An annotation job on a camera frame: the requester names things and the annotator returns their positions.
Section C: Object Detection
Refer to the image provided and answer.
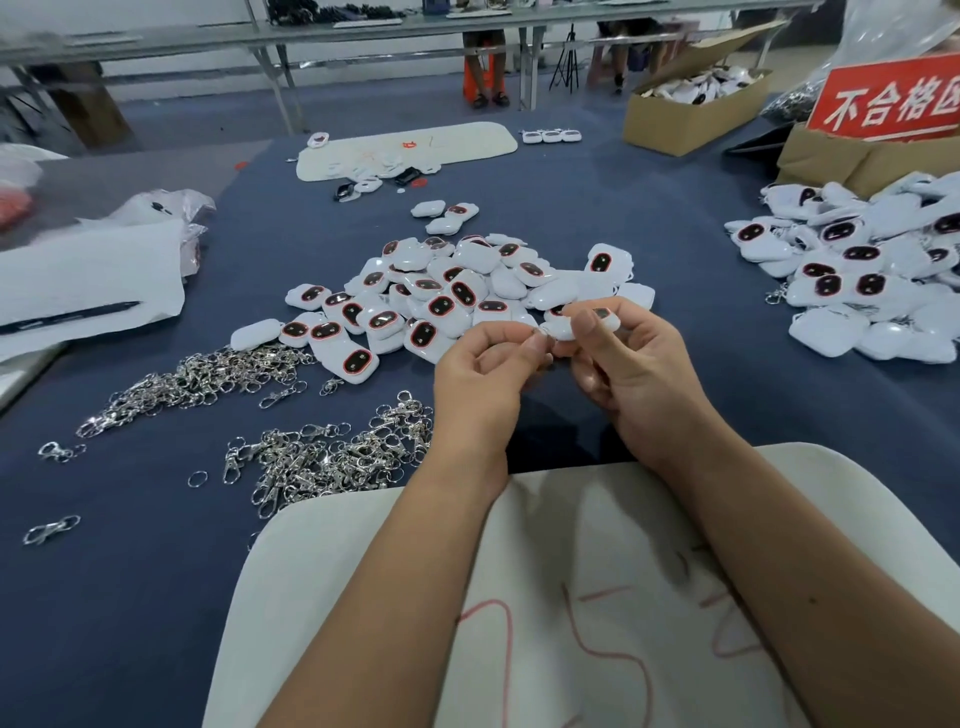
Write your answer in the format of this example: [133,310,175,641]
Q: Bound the person's left hand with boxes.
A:
[427,321,554,485]

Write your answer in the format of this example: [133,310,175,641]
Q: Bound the person's right hand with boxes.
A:
[552,295,737,482]

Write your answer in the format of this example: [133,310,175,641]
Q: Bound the white plastic tag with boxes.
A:
[543,304,623,342]

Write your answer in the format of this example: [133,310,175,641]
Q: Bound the person's right forearm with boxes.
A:
[667,427,960,728]

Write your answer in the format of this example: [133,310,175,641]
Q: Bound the person's left forearm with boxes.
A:
[258,457,519,728]

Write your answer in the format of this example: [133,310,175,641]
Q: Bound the white foam board red marks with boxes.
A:
[202,442,960,728]

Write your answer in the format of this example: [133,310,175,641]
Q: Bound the open cardboard box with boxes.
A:
[624,22,789,159]

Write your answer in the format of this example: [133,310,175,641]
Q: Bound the long white foam board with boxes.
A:
[295,121,519,183]

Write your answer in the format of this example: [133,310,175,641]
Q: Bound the flat brown cardboard box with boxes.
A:
[777,123,960,201]

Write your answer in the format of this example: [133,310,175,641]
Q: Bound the red plastic stool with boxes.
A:
[462,33,512,110]

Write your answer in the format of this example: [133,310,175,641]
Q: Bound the orange plastic stool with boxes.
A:
[462,30,512,110]

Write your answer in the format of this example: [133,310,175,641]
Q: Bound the black tripod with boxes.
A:
[550,22,585,95]

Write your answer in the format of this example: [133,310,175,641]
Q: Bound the red sign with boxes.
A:
[807,52,960,144]

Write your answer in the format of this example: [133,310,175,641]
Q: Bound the white paper sheet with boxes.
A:
[0,220,189,365]

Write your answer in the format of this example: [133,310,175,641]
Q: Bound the black pen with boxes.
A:
[0,300,143,336]

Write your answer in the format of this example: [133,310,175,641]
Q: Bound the large clear plastic bag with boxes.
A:
[762,0,960,125]

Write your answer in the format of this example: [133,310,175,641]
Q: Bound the orange bag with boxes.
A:
[0,183,35,231]

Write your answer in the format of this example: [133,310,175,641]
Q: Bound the white plastic bag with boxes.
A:
[0,142,69,189]

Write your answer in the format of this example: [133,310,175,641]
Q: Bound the grey metal table frame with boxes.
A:
[0,0,827,137]

